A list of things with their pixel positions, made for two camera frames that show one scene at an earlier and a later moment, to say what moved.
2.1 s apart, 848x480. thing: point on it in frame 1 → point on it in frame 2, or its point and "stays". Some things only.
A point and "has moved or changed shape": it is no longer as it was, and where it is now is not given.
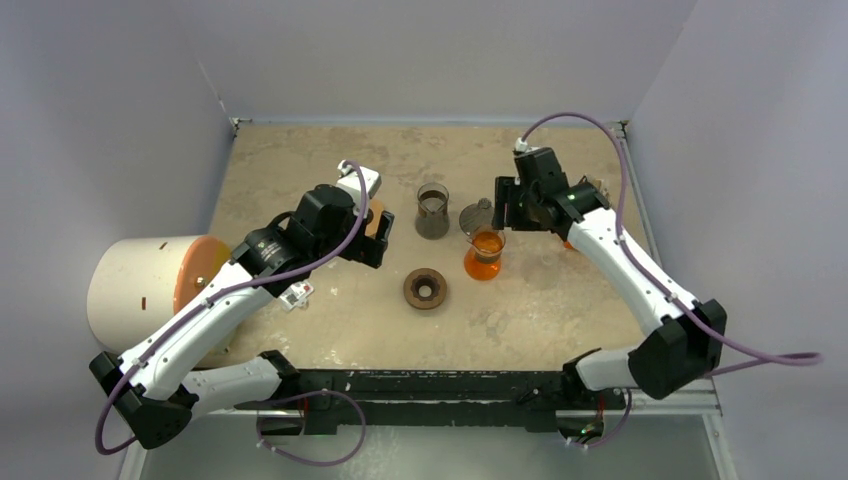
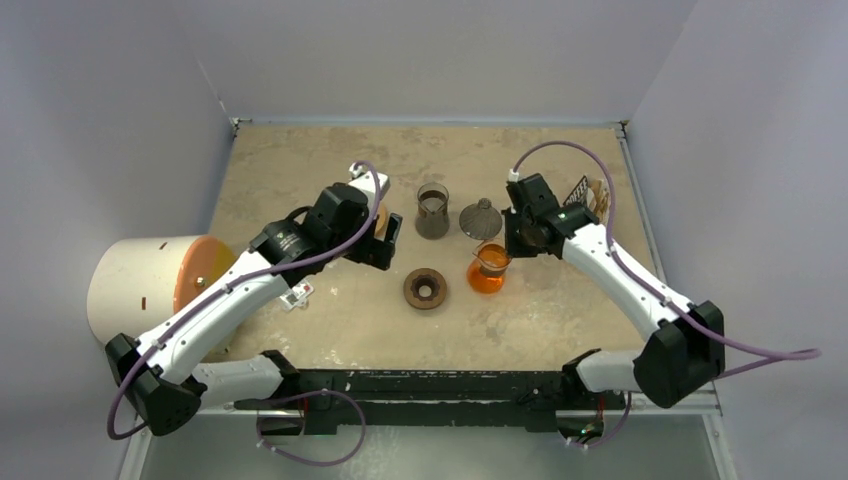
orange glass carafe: (483, 261) has moved or changed shape
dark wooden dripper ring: (425, 288) stays
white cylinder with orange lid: (135, 283) stays
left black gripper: (366, 249) stays
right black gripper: (515, 208) → (520, 237)
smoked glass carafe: (432, 221) stays
